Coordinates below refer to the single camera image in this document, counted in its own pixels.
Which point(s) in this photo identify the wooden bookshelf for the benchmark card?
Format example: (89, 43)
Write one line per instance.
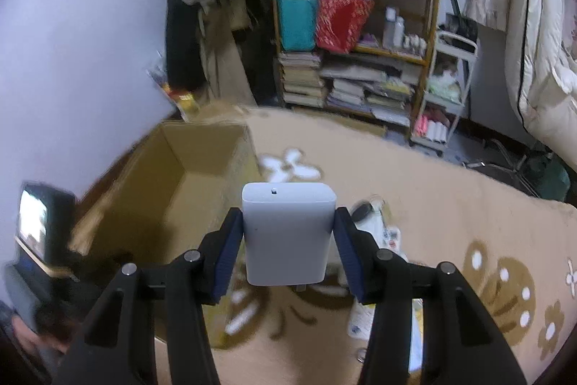
(364, 58)

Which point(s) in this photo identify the white utility cart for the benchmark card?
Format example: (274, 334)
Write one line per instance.
(445, 91)

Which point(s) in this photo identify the black hanging coat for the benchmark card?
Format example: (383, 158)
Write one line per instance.
(183, 62)

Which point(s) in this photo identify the teal bag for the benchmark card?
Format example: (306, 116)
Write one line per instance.
(297, 19)

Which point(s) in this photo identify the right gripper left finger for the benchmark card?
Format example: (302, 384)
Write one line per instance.
(115, 344)

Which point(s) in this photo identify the red patterned bag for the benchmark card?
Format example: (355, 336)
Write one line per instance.
(340, 23)

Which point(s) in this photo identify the stack of books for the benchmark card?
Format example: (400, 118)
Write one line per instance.
(301, 82)

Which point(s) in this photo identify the white duvet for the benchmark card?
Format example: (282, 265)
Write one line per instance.
(541, 75)

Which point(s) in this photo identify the beige trench coat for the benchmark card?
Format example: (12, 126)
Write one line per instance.
(221, 60)

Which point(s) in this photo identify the white rectangular power bank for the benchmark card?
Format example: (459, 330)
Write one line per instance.
(287, 228)

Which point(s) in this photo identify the phone with lit screen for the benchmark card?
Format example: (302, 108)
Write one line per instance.
(45, 220)

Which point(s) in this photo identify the white bottles on shelf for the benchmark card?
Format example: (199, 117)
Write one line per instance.
(393, 31)

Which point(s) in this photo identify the snack bag by wall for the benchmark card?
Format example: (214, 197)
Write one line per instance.
(183, 100)

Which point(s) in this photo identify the cardboard box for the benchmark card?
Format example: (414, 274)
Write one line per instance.
(178, 186)

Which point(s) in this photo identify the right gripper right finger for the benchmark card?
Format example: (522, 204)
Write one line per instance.
(461, 342)

